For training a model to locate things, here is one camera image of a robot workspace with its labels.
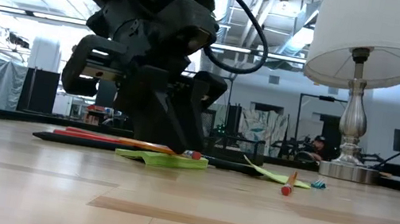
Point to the black metal stand frame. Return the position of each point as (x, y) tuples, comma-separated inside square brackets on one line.
[(325, 98)]

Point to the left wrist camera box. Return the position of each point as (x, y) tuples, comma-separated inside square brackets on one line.
[(182, 21)]

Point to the person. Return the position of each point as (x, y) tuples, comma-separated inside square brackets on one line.
[(317, 147)]

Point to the dark background monitor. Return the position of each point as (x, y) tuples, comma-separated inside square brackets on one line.
[(106, 93)]

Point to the grey wall vent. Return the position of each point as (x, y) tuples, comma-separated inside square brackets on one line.
[(274, 80)]

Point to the leaf print fabric panel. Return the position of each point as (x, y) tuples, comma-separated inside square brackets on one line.
[(261, 130)]

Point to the thick green sticky note pad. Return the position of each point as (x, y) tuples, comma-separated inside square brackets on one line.
[(164, 160)]

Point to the red background boxes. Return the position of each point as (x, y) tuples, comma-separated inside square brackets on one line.
[(94, 108)]

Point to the blue binder clip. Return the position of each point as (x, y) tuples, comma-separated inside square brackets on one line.
[(318, 184)]

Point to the black background robot arm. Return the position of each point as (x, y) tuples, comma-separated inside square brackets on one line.
[(291, 146)]

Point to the black background panel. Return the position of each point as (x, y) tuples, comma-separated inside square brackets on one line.
[(38, 90)]

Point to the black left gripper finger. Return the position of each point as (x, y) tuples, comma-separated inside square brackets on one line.
[(151, 116), (191, 114)]

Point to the black aluminium table frame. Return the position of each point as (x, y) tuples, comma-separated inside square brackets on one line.
[(22, 117)]

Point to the white shade silver table lamp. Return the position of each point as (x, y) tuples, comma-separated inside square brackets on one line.
[(358, 24)]

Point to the black tall background box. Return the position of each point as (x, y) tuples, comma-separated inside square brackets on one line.
[(233, 119)]

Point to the black marker pen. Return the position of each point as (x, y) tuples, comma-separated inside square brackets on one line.
[(231, 166), (70, 140)]

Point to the thin green sticky note pad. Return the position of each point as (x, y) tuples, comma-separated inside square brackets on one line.
[(274, 177)]

